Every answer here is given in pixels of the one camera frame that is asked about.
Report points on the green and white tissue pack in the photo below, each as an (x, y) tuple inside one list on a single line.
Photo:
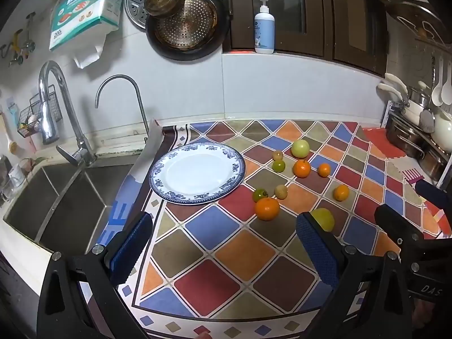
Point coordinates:
[(84, 10)]

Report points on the red mat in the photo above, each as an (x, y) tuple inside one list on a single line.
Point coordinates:
[(383, 143)]

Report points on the yellow-green apple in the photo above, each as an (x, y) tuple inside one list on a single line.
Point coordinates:
[(325, 218)]

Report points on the black frying pan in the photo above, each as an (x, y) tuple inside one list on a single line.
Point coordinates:
[(219, 31)]

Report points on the dark wooden window frame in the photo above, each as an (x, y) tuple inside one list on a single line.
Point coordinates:
[(317, 42)]

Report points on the perforated metal strainer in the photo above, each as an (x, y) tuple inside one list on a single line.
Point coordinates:
[(192, 24)]

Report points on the blue-rimmed white plate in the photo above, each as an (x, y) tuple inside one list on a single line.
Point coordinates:
[(196, 174)]

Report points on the white hanging spoons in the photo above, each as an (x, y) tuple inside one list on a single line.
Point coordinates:
[(438, 91)]

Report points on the small olive-brown fruit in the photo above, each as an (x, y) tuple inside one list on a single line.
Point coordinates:
[(281, 191), (278, 155)]

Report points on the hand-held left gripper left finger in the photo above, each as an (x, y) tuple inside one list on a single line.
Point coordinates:
[(129, 247)]

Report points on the chrome kitchen faucet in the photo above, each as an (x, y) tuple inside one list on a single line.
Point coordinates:
[(49, 123)]

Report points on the slim gooseneck faucet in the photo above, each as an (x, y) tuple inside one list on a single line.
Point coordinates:
[(139, 106)]

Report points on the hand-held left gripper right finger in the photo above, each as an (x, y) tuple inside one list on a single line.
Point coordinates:
[(316, 250)]

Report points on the yellow wall hooks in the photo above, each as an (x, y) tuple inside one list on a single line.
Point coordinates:
[(17, 42)]

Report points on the stainless steel sink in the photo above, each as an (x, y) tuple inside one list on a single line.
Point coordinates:
[(70, 201)]

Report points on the round metal steamer tray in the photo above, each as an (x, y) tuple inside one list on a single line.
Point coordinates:
[(136, 3)]

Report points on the medium orange tangerine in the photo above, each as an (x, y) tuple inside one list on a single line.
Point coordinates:
[(301, 169)]

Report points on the small green tangerine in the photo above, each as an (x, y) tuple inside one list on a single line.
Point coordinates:
[(278, 166), (260, 195)]

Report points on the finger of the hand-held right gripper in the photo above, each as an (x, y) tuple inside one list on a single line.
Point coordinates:
[(436, 196), (397, 224)]

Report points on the stainless steel containers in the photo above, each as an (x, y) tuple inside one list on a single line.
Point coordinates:
[(406, 137)]

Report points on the large green apple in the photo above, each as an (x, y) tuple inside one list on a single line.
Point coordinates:
[(300, 148)]

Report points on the colourful diamond-pattern mat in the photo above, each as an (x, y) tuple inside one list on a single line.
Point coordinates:
[(229, 254)]

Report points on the pink striped cloth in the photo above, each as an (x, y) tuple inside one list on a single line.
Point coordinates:
[(411, 175)]

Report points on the white pump bottle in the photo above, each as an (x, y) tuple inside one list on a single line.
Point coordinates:
[(264, 31)]

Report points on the large orange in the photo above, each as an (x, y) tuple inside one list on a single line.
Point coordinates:
[(267, 209)]

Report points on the white teapot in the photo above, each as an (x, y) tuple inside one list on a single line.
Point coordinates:
[(444, 127)]

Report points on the small orange tangerine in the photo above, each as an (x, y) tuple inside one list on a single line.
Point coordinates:
[(341, 192), (323, 170)]

